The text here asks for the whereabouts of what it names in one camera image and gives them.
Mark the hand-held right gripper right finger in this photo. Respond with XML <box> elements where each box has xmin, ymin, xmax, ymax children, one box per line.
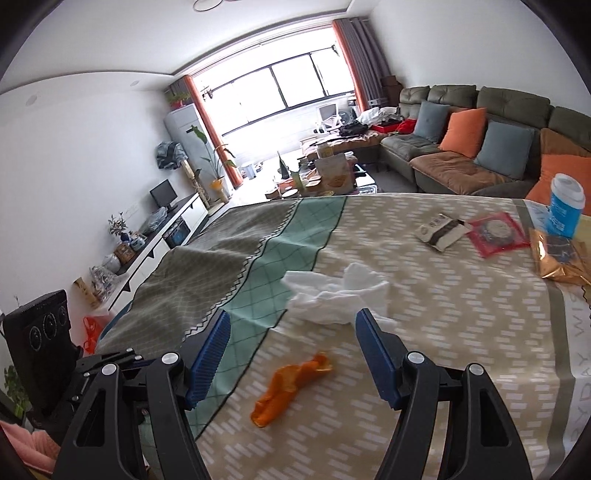
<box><xmin>355</xmin><ymin>308</ymin><xmax>529</xmax><ymax>480</ymax></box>

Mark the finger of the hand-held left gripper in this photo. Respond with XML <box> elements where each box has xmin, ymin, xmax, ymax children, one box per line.
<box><xmin>69</xmin><ymin>349</ymin><xmax>149</xmax><ymax>407</ymax></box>

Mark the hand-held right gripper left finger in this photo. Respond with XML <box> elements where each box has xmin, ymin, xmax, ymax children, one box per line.
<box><xmin>58</xmin><ymin>310</ymin><xmax>232</xmax><ymax>480</ymax></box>

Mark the white tissue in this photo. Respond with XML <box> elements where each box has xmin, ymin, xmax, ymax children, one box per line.
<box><xmin>281</xmin><ymin>262</ymin><xmax>399</xmax><ymax>331</ymax></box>

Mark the orange plastic bag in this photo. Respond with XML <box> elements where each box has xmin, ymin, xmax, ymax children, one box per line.
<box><xmin>83</xmin><ymin>314</ymin><xmax>112</xmax><ymax>354</ymax></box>

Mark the green leafy plant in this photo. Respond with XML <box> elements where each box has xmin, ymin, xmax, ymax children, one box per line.
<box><xmin>4</xmin><ymin>364</ymin><xmax>31</xmax><ymax>417</ymax></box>

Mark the patterned blanket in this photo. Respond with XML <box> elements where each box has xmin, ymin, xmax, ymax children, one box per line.
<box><xmin>95</xmin><ymin>194</ymin><xmax>591</xmax><ymax>480</ymax></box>

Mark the yellow box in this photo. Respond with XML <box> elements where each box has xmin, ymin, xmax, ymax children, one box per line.
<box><xmin>74</xmin><ymin>276</ymin><xmax>100</xmax><ymax>308</ymax></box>

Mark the clear plastic bag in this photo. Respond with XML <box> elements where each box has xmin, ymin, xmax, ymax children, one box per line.
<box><xmin>90</xmin><ymin>265</ymin><xmax>122</xmax><ymax>297</ymax></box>

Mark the orange snack wrapper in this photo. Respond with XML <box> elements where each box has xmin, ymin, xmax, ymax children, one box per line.
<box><xmin>250</xmin><ymin>353</ymin><xmax>334</xmax><ymax>428</ymax></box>

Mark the pink cloth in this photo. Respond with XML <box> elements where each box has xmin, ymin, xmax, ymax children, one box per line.
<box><xmin>0</xmin><ymin>421</ymin><xmax>62</xmax><ymax>476</ymax></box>

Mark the white tv cabinet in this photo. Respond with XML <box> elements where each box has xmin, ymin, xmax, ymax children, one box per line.
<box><xmin>98</xmin><ymin>191</ymin><xmax>209</xmax><ymax>320</ymax></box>

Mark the flower vase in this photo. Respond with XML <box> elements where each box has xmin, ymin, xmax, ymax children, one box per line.
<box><xmin>108</xmin><ymin>212</ymin><xmax>131</xmax><ymax>244</ymax></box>

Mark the black white snack wrapper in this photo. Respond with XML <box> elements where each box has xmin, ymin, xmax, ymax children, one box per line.
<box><xmin>414</xmin><ymin>213</ymin><xmax>472</xmax><ymax>253</ymax></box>

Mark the grey bag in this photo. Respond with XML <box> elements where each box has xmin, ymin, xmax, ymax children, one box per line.
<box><xmin>139</xmin><ymin>207</ymin><xmax>170</xmax><ymax>236</ymax></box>

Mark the black monitor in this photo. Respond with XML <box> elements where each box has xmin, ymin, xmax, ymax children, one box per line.
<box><xmin>148</xmin><ymin>179</ymin><xmax>179</xmax><ymax>212</ymax></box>

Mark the red snack wrapper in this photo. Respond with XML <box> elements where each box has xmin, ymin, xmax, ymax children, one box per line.
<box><xmin>465</xmin><ymin>213</ymin><xmax>532</xmax><ymax>258</ymax></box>

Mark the wooden stand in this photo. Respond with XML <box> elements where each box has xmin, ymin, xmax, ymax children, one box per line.
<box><xmin>182</xmin><ymin>158</ymin><xmax>205</xmax><ymax>205</ymax></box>

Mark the cluttered coffee table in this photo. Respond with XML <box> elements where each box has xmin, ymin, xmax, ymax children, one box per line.
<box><xmin>263</xmin><ymin>150</ymin><xmax>380</xmax><ymax>200</ymax></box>

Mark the beige snack bag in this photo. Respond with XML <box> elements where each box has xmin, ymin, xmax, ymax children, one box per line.
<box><xmin>316</xmin><ymin>154</ymin><xmax>357</xmax><ymax>195</ymax></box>

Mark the tall green houseplant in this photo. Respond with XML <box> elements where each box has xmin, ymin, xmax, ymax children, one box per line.
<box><xmin>191</xmin><ymin>124</ymin><xmax>239</xmax><ymax>205</ymax></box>

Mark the green sofa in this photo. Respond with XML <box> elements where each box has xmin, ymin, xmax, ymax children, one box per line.
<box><xmin>379</xmin><ymin>84</ymin><xmax>591</xmax><ymax>199</ymax></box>

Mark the gold foil snack wrapper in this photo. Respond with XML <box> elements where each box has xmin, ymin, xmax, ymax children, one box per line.
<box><xmin>529</xmin><ymin>228</ymin><xmax>591</xmax><ymax>283</ymax></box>

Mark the covered standing fan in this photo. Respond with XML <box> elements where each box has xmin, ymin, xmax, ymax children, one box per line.
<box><xmin>156</xmin><ymin>140</ymin><xmax>186</xmax><ymax>172</ymax></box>

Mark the white tower air conditioner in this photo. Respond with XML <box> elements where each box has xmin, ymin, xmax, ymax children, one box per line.
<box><xmin>163</xmin><ymin>103</ymin><xmax>218</xmax><ymax>186</ymax></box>

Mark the pile of clothes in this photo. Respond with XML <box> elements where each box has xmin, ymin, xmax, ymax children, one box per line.
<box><xmin>341</xmin><ymin>105</ymin><xmax>417</xmax><ymax>138</ymax></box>

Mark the orange pillow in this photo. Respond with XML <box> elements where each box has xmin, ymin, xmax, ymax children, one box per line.
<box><xmin>438</xmin><ymin>107</ymin><xmax>488</xmax><ymax>158</ymax></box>
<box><xmin>525</xmin><ymin>154</ymin><xmax>591</xmax><ymax>209</ymax></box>

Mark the blue paper cup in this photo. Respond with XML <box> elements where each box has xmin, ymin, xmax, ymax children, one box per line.
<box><xmin>544</xmin><ymin>173</ymin><xmax>587</xmax><ymax>239</ymax></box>

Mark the white chair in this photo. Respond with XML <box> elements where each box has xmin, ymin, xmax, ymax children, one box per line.
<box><xmin>316</xmin><ymin>103</ymin><xmax>352</xmax><ymax>135</ymax></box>

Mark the blue-grey pillow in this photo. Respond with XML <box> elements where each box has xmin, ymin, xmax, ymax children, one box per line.
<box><xmin>474</xmin><ymin>120</ymin><xmax>536</xmax><ymax>181</ymax></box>
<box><xmin>413</xmin><ymin>100</ymin><xmax>451</xmax><ymax>144</ymax></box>

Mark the brown cushion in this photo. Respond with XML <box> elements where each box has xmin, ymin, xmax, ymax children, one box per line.
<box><xmin>538</xmin><ymin>128</ymin><xmax>588</xmax><ymax>158</ymax></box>

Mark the large window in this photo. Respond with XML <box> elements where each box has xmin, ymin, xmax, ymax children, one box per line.
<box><xmin>191</xmin><ymin>25</ymin><xmax>358</xmax><ymax>139</ymax></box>

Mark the orange grey curtain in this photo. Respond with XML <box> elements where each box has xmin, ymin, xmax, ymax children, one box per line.
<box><xmin>332</xmin><ymin>17</ymin><xmax>394</xmax><ymax>108</ymax></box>

